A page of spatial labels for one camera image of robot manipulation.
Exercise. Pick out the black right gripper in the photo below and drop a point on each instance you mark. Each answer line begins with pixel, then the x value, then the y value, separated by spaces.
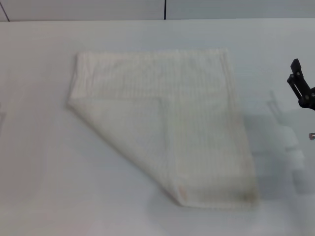
pixel 310 98

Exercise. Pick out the white ribbed towel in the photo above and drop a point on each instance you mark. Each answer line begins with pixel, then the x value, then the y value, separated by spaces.
pixel 157 118

